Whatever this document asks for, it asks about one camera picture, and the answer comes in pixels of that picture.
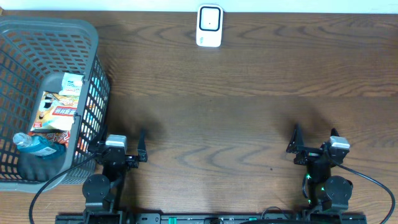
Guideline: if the white barcode scanner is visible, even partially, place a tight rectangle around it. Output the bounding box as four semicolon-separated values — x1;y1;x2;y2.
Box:
196;4;224;48

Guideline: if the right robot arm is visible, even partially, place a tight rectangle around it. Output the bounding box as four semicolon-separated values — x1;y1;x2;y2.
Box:
286;124;353;213

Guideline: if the teal white small packet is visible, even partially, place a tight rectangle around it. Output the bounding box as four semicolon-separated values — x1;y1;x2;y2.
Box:
58;73;83;96

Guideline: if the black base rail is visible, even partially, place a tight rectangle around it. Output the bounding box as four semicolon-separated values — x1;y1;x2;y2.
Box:
54;212;367;224

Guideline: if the blue mouthwash bottle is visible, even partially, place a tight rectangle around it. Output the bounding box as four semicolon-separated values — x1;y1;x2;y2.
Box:
12;133;65;159

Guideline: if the red-brown snack bar wrapper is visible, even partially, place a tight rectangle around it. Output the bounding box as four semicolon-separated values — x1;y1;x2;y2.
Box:
28;131;70;147

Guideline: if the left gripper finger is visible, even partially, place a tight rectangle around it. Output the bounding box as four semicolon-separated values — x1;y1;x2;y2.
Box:
137;129;148;162
91;124;108;146

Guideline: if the yellow snack bag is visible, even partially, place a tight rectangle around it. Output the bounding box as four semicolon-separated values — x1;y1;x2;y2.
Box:
30;91;79;133

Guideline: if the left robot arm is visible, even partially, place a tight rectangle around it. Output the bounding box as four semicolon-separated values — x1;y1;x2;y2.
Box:
82;128;148;224

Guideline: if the grey plastic shopping basket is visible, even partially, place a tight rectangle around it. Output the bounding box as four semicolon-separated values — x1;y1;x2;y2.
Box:
1;16;109;194

